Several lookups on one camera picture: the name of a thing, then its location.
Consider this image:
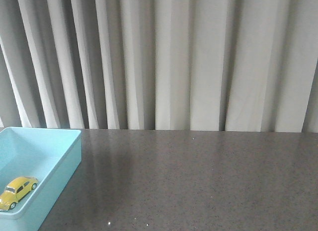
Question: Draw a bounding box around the yellow toy beetle car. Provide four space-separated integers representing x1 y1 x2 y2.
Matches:
0 176 39 212

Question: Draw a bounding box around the light blue plastic box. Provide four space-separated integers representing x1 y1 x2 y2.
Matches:
0 127 81 231

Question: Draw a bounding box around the grey pleated curtain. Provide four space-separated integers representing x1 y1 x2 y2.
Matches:
0 0 318 132

